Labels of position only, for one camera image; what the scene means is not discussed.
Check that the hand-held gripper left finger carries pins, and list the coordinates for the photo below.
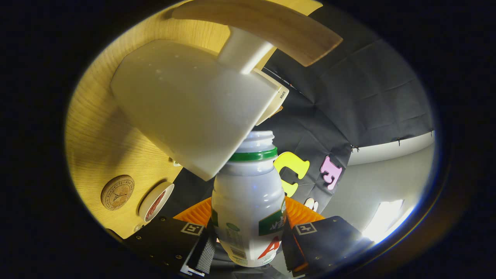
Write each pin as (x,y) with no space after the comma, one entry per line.
(166,240)

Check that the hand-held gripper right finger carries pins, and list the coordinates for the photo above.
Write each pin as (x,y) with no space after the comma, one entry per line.
(329,244)

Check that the round cork coaster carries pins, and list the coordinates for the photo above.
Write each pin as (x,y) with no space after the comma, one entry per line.
(117,192)

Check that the red meat slice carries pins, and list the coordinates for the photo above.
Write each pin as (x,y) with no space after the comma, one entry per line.
(155,203)

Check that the white round plate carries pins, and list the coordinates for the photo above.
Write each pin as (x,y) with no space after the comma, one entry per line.
(149,197)

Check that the wooden table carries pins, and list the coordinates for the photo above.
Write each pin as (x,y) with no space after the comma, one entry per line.
(97,135)

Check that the black backdrop cloth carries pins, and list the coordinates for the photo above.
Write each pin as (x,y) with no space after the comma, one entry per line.
(348,97)

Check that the cream toaster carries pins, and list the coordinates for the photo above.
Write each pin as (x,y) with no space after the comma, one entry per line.
(278,99)

